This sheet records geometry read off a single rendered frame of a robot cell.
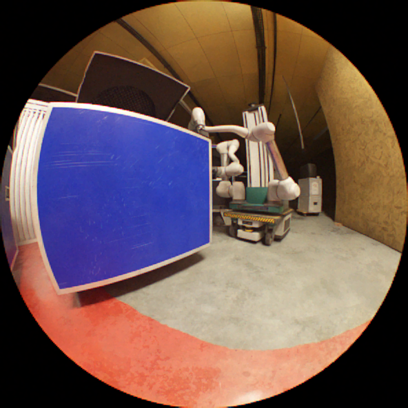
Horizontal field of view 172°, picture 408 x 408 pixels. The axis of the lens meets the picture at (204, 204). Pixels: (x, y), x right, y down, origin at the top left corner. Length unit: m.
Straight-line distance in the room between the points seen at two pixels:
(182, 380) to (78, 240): 0.62
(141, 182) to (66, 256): 0.48
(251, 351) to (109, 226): 0.75
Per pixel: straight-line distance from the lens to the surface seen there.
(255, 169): 1.82
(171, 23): 2.85
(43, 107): 2.87
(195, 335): 0.64
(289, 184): 1.30
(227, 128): 1.30
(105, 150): 0.63
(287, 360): 0.64
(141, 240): 0.68
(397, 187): 2.18
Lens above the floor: 0.56
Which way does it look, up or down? 5 degrees down
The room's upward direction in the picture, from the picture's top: 1 degrees counter-clockwise
